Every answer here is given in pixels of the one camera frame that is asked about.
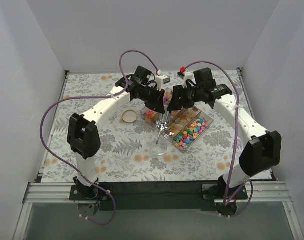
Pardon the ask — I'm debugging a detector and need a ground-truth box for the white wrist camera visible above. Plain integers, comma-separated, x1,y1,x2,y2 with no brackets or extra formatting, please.
154,70,170,91
177,67,193,88

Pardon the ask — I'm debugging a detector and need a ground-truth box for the clear glass jar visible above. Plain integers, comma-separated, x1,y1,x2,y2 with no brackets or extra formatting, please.
150,139,167,157

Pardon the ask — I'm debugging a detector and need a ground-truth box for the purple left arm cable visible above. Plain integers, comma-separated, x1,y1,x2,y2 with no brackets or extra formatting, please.
39,50,160,226

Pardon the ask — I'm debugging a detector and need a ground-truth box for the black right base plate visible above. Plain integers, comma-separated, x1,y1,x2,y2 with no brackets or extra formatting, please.
198,183,248,200

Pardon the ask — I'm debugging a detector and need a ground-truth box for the clear divided candy box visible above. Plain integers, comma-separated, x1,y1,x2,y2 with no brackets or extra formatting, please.
140,88,213,153

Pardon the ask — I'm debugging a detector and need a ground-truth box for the aluminium frame rail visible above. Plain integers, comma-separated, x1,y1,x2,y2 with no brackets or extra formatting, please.
14,181,304,240

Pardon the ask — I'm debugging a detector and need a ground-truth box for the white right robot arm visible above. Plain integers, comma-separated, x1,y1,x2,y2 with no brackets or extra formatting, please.
168,68,281,199

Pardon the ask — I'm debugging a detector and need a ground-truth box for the round wooden jar lid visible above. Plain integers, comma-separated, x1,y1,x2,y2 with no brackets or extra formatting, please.
122,109,137,123

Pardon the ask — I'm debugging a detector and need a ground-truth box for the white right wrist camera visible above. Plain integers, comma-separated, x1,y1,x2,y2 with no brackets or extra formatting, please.
177,67,193,88

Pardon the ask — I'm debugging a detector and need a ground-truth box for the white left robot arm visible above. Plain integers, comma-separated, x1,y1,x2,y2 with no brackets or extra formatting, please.
67,66,169,200

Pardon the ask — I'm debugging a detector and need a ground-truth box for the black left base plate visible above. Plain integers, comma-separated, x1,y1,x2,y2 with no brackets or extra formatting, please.
69,184,110,201

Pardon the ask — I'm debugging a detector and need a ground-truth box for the silver metal scoop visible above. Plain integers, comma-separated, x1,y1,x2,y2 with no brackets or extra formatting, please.
156,111,171,145

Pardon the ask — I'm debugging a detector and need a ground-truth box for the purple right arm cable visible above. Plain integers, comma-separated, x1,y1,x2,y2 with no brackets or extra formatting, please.
184,61,255,217

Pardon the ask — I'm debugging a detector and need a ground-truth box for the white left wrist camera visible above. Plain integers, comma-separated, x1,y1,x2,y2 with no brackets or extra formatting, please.
154,70,170,91

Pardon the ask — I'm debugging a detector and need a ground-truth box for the floral patterned table mat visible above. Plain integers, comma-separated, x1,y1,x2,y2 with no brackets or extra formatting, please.
40,70,272,183

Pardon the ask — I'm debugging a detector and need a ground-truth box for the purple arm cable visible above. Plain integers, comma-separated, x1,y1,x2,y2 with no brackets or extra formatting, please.
39,50,160,226
184,61,255,217

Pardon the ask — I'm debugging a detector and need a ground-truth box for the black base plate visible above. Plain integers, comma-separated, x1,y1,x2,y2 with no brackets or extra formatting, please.
198,183,248,200
69,184,110,201

